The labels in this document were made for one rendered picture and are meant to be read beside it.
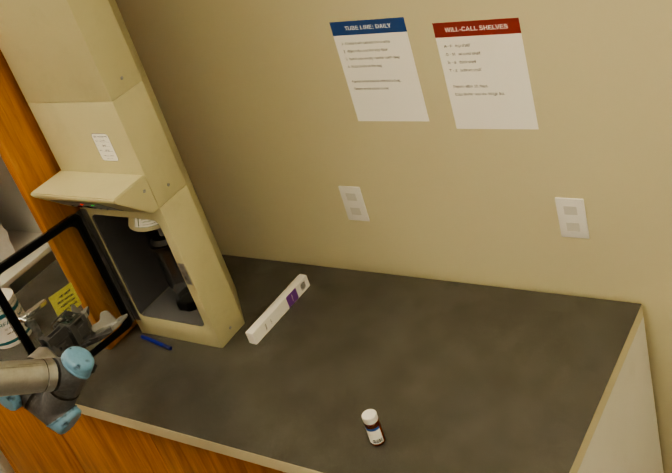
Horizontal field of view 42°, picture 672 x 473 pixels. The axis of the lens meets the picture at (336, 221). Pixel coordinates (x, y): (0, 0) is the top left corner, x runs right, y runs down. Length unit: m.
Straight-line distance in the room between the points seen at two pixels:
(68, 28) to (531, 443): 1.37
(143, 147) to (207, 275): 0.41
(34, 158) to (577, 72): 1.40
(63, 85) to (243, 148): 0.61
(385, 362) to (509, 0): 0.92
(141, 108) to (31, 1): 0.34
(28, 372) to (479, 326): 1.08
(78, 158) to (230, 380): 0.70
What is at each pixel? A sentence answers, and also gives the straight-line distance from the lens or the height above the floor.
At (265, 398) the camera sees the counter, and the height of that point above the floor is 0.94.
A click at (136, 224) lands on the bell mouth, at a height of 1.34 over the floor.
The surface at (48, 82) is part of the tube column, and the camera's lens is 2.29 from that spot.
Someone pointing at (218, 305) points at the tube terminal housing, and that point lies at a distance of 2.46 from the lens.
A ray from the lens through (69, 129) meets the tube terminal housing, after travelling 2.34.
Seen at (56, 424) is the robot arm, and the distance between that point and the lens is 2.18.
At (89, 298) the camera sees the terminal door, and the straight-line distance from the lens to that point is 2.57.
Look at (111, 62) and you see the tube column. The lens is 2.16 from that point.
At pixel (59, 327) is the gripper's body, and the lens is 2.28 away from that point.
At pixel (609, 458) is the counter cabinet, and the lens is 2.16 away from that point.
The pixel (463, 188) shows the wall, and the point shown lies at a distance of 2.28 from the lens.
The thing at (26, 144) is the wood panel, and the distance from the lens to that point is 2.47.
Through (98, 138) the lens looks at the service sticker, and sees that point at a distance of 2.27.
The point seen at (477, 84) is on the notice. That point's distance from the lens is 2.10.
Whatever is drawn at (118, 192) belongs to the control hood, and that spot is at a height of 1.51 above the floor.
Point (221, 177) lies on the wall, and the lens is 2.74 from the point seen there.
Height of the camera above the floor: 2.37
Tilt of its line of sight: 30 degrees down
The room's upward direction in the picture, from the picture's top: 18 degrees counter-clockwise
